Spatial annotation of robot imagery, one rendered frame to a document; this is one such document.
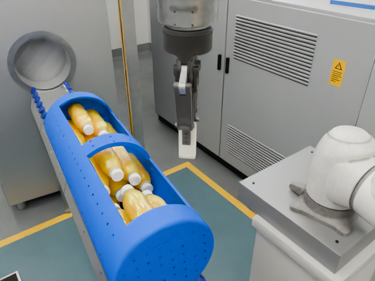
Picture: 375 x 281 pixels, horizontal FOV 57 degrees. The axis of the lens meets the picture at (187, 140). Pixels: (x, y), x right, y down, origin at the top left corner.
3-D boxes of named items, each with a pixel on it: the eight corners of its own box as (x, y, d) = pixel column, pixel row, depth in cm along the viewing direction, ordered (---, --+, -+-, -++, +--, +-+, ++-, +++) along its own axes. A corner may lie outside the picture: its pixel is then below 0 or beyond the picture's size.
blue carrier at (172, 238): (115, 137, 164) (102, 83, 148) (216, 274, 99) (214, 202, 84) (55, 158, 154) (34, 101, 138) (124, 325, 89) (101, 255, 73)
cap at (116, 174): (117, 165, 108) (119, 168, 106) (124, 172, 110) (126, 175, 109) (107, 173, 107) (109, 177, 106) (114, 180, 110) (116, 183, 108)
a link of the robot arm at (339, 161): (330, 170, 113) (346, 111, 102) (379, 204, 100) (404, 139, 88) (293, 185, 107) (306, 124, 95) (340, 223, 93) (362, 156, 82)
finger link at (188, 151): (196, 124, 59) (195, 126, 59) (195, 156, 63) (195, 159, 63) (178, 122, 60) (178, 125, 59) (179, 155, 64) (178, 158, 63)
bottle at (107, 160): (100, 132, 120) (119, 160, 107) (111, 145, 125) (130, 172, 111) (84, 145, 120) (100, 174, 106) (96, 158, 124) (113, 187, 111)
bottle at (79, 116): (71, 120, 148) (82, 140, 134) (64, 106, 143) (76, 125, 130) (86, 114, 150) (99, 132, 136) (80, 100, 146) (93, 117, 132)
